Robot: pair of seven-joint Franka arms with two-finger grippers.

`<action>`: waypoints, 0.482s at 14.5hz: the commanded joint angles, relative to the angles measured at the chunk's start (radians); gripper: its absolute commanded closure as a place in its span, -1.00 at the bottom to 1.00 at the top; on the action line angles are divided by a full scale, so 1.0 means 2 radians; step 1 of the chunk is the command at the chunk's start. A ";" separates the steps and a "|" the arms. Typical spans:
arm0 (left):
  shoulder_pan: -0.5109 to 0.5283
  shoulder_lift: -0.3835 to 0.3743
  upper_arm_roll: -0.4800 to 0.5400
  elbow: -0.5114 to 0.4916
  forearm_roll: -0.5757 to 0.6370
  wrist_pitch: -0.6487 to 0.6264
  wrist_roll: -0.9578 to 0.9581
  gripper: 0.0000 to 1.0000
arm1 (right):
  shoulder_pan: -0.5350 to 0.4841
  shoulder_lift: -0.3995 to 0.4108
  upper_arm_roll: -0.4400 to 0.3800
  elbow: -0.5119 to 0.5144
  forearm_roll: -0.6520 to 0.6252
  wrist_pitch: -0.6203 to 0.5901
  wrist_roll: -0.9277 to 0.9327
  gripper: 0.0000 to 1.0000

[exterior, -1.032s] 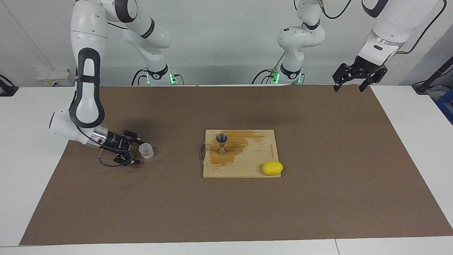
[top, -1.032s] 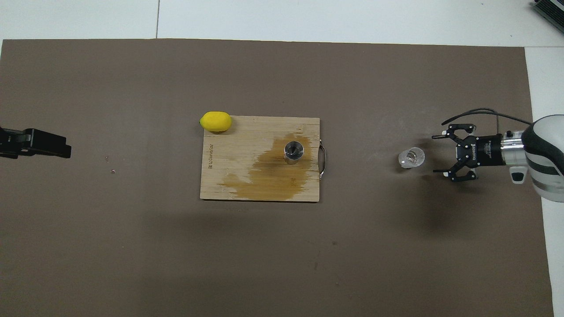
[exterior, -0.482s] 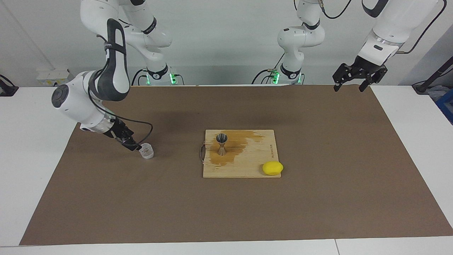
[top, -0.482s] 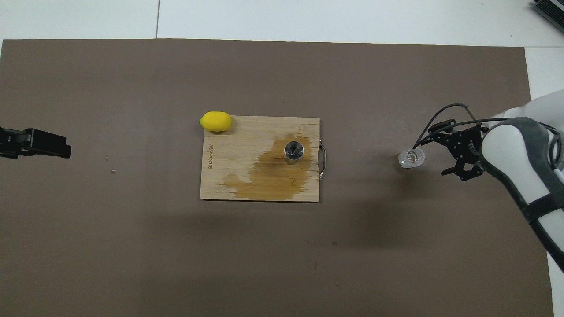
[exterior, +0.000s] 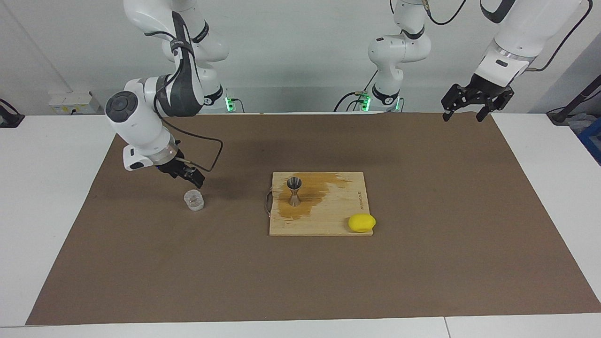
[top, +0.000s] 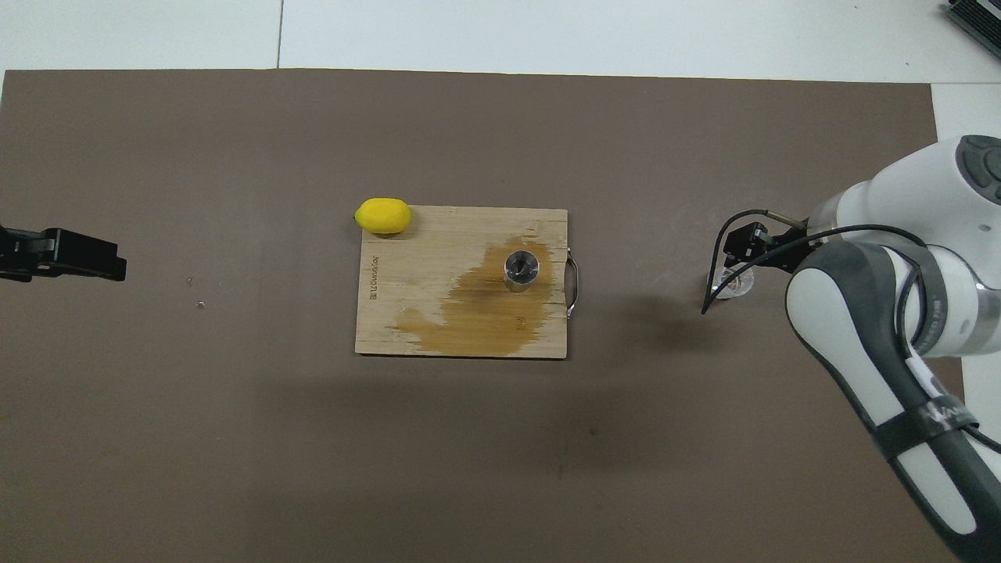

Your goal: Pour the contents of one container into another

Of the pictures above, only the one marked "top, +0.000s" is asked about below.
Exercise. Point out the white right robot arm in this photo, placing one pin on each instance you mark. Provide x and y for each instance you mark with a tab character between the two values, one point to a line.
891	195

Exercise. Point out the yellow lemon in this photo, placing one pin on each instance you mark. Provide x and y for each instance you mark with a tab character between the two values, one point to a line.
383	216

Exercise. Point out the grey ribbed device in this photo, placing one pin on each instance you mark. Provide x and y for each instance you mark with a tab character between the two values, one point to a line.
981	14

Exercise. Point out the clear plastic cup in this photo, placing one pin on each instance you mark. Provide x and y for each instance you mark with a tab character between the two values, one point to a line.
735	288

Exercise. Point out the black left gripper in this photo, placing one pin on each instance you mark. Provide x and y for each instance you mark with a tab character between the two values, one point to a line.
19	254

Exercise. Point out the brown table mat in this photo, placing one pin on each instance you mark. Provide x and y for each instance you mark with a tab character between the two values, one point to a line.
235	430

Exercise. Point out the stainless steel jigger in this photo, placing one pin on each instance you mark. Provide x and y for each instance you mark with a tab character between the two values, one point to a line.
521	270

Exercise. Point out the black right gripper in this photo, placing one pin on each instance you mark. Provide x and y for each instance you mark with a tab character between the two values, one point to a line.
791	262

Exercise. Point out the stained wooden cutting board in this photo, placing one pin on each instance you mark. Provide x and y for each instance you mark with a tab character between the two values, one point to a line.
438	258

